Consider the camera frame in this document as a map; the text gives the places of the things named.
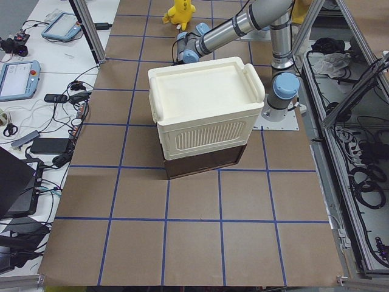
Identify black scissors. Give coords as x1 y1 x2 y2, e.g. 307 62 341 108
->
3 122 18 137

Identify black power adapter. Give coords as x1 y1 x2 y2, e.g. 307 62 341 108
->
30 137 69 155

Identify black laptop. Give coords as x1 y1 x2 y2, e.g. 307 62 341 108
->
1 148 43 220

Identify blue teach pendant far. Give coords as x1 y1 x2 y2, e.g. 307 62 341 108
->
41 12 81 42

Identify blue teach pendant near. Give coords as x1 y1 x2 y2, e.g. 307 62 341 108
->
1 60 41 102

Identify blue teach pendant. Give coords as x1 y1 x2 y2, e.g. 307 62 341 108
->
1 60 41 102
41 12 81 42

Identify dark brown wooden drawer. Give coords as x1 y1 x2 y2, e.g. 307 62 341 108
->
163 144 247 179

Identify cream plastic storage box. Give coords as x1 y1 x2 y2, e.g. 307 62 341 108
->
148 57 265 160

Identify yellow dinosaur plush toy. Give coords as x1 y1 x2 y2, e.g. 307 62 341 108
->
162 0 196 31

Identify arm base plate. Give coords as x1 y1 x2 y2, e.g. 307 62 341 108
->
253 104 300 131

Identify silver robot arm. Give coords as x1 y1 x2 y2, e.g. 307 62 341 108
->
173 1 311 122

